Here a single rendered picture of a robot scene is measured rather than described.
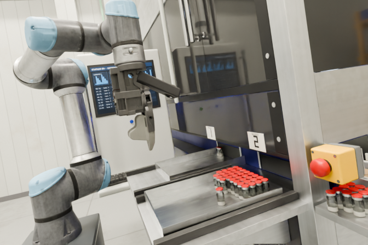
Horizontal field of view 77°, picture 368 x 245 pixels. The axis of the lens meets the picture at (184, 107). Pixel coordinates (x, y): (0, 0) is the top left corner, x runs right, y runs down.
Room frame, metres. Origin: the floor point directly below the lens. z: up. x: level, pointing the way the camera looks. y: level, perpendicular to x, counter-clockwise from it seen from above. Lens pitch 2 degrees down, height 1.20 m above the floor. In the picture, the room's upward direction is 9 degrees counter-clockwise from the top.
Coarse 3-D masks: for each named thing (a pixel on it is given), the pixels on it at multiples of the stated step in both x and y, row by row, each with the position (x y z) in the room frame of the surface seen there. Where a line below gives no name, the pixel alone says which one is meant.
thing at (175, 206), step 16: (208, 176) 0.83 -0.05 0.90; (144, 192) 0.75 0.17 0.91; (160, 192) 0.77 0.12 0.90; (176, 192) 0.78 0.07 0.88; (192, 192) 0.76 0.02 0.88; (208, 192) 0.74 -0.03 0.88; (272, 192) 0.61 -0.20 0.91; (160, 208) 0.68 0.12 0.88; (176, 208) 0.67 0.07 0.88; (192, 208) 0.65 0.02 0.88; (208, 208) 0.64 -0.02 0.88; (224, 208) 0.56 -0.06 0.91; (240, 208) 0.58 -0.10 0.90; (160, 224) 0.53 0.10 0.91; (176, 224) 0.52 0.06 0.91; (192, 224) 0.53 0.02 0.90
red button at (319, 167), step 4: (312, 160) 0.52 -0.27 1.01; (316, 160) 0.51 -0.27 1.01; (320, 160) 0.51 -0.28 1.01; (324, 160) 0.51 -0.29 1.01; (312, 164) 0.52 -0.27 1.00; (316, 164) 0.51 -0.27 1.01; (320, 164) 0.50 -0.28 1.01; (324, 164) 0.50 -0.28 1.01; (328, 164) 0.50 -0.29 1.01; (312, 168) 0.52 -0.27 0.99; (316, 168) 0.51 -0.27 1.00; (320, 168) 0.50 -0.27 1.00; (324, 168) 0.49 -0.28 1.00; (328, 168) 0.50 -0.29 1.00; (312, 172) 0.52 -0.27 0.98; (316, 172) 0.51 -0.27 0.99; (320, 172) 0.50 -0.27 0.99; (324, 172) 0.49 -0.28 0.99; (328, 172) 0.50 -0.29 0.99; (320, 176) 0.50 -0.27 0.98; (324, 176) 0.50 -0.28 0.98
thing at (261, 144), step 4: (248, 132) 0.79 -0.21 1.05; (252, 132) 0.77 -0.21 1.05; (248, 136) 0.79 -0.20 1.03; (252, 136) 0.77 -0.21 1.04; (260, 136) 0.73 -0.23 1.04; (252, 140) 0.77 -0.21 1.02; (256, 140) 0.75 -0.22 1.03; (260, 140) 0.73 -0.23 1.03; (252, 144) 0.78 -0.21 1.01; (256, 144) 0.76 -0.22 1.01; (260, 144) 0.74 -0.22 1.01; (264, 144) 0.72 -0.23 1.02; (252, 148) 0.78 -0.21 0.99; (256, 148) 0.76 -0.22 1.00; (260, 148) 0.74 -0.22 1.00; (264, 148) 0.72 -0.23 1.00
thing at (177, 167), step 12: (180, 156) 1.15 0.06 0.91; (192, 156) 1.17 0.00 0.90; (204, 156) 1.20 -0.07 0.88; (216, 156) 1.16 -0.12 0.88; (240, 156) 0.98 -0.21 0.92; (156, 168) 1.10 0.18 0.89; (168, 168) 1.08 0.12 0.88; (180, 168) 1.05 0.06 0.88; (192, 168) 1.02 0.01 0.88; (204, 168) 0.92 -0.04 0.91; (168, 180) 0.89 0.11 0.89
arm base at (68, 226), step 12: (60, 216) 0.75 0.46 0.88; (72, 216) 0.79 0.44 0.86; (36, 228) 0.74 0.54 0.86; (48, 228) 0.73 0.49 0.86; (60, 228) 0.74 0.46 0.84; (72, 228) 0.77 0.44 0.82; (36, 240) 0.74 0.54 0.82; (48, 240) 0.72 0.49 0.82; (60, 240) 0.73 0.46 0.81; (72, 240) 0.75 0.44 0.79
